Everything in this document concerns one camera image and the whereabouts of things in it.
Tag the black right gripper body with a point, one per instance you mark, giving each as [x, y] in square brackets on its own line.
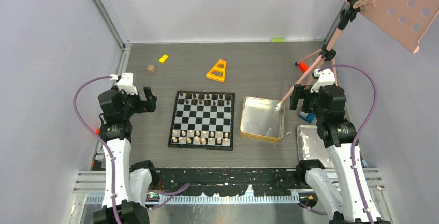
[311, 103]

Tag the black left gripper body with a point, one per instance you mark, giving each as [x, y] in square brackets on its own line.
[135, 105]

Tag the gold tin box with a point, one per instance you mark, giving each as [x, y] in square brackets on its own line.
[262, 119]

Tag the black white chess board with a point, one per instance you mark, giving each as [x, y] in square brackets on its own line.
[200, 119]

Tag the orange triangular plastic frame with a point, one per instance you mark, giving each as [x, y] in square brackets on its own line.
[218, 71]

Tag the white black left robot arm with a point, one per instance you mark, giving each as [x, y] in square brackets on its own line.
[126, 185]

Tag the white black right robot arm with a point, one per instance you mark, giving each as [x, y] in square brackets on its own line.
[350, 201]

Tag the blue box of bits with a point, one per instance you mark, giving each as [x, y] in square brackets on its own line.
[308, 117]

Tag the red block near stand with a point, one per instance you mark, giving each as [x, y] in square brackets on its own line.
[303, 67]

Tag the small wooden cube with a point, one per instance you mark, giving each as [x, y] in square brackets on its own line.
[151, 69]

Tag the yellow rectangular block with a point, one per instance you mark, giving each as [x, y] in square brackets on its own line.
[164, 58]

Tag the silver tin lid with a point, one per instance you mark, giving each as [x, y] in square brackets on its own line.
[310, 145]

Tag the pink music stand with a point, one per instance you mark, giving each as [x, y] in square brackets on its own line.
[405, 21]

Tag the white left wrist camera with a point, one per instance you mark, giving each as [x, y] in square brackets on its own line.
[125, 82]

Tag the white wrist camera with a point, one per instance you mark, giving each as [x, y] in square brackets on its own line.
[125, 82]
[324, 78]

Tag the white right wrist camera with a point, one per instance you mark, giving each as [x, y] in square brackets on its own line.
[324, 78]

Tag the green block at wall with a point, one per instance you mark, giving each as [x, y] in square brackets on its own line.
[277, 40]

